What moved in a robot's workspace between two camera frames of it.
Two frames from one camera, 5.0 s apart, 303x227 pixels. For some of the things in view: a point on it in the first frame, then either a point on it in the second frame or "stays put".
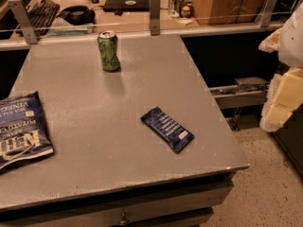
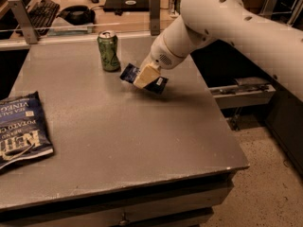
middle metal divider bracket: [154, 12] stays put
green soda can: [107, 43] stays put
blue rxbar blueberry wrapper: [169, 129] to [131, 72]
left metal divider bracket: [26, 21] stays put
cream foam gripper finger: [285, 95] to [167, 52]
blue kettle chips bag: [24, 130] stays put
